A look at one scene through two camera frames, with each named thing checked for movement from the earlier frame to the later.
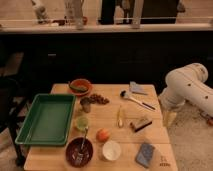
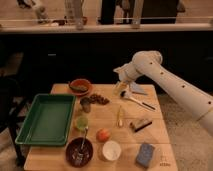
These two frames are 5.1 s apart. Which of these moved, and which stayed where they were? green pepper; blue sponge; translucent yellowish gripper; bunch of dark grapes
Moved: translucent yellowish gripper
Stayed: bunch of dark grapes; green pepper; blue sponge
